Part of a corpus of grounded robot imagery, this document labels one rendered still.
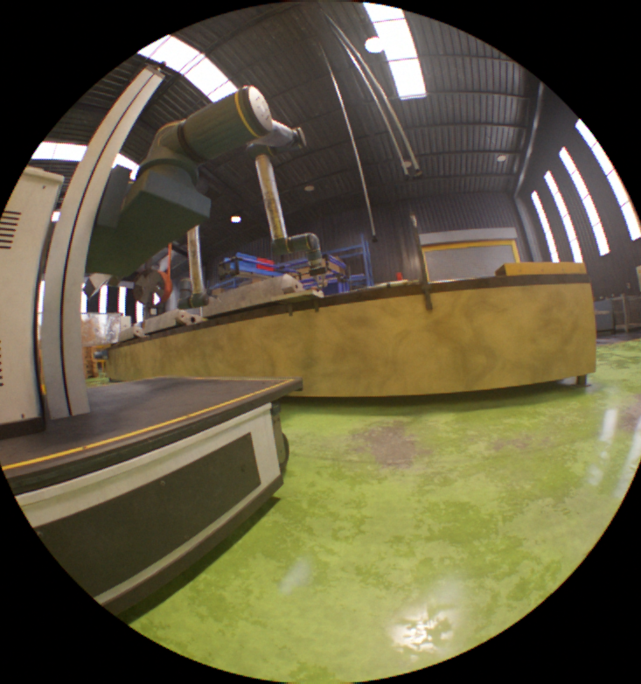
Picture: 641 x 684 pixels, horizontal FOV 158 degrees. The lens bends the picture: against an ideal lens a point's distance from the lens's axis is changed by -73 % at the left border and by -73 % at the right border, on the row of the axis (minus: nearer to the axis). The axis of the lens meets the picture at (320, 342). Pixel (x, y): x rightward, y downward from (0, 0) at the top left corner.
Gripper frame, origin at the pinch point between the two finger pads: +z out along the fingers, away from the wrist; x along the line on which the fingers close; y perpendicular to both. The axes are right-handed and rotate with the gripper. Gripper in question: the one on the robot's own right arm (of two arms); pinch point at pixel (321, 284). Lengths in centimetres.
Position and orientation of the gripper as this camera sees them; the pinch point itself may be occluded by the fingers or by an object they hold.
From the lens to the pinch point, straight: 174.8
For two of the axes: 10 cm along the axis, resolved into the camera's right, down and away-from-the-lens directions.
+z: 2.5, 8.8, 3.9
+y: 3.2, -4.6, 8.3
